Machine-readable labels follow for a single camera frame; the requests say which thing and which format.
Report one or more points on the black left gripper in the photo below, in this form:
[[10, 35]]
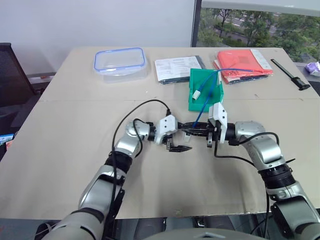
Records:
[[170, 143]]

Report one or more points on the dark side table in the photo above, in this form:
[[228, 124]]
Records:
[[311, 83]]

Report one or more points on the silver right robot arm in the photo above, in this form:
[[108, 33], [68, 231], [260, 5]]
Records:
[[265, 147]]

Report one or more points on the small colourful box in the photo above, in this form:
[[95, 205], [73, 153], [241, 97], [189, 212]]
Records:
[[5, 139]]

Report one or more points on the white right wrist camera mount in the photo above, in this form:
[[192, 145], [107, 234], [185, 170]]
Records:
[[220, 112]]

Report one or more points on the clear container with blue rim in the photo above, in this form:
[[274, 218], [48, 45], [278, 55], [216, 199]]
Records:
[[120, 61]]

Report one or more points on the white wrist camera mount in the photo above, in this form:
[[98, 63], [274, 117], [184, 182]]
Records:
[[220, 112], [167, 123]]

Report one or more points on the dark window frame post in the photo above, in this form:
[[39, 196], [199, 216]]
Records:
[[196, 22]]

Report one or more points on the black mesh chair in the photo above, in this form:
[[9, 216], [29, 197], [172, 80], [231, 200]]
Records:
[[12, 75]]

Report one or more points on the green plastic bin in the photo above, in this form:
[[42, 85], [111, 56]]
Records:
[[200, 105]]

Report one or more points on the red packet in bag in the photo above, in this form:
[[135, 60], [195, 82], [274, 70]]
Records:
[[240, 62]]

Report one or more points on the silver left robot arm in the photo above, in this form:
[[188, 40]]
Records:
[[97, 190]]

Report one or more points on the grey robot torso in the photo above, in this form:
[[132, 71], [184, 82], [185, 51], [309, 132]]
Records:
[[200, 235]]

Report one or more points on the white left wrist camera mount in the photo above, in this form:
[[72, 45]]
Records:
[[167, 123]]

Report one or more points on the white printed sheet in bag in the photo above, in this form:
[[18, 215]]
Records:
[[175, 67]]

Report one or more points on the purple white wrapper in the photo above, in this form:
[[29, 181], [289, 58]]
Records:
[[313, 68]]

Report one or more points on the white coupler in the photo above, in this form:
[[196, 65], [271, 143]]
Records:
[[196, 95]]

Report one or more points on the black stick tool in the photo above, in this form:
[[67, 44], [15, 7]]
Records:
[[287, 73]]

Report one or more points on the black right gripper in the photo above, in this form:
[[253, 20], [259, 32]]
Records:
[[215, 130]]

